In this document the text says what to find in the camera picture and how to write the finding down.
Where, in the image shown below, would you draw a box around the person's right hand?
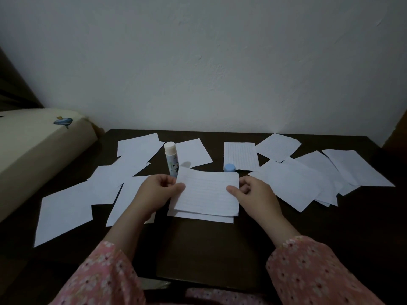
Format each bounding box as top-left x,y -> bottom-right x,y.
226,175 -> 284,232

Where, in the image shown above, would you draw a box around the person's left hand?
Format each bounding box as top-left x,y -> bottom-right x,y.
130,174 -> 186,223

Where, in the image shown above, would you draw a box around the white panda print glue stick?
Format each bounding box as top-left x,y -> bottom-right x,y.
164,141 -> 180,178

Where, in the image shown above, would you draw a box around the single lined paper sheet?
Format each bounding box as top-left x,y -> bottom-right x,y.
173,166 -> 240,217
167,200 -> 234,225

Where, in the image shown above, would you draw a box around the white paper sheets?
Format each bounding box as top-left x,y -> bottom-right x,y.
34,133 -> 396,248

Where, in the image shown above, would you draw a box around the person's right forearm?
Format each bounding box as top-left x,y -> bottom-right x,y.
260,216 -> 385,305

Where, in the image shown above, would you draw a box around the person's left forearm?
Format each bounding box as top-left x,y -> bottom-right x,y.
49,206 -> 153,305

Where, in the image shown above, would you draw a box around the beige mattress with whale print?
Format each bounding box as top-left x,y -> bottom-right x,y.
0,108 -> 98,223

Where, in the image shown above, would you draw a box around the brown wooden furniture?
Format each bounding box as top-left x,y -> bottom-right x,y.
381,111 -> 407,150

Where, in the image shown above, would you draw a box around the dark brown curtain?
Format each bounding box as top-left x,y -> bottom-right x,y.
0,47 -> 45,112

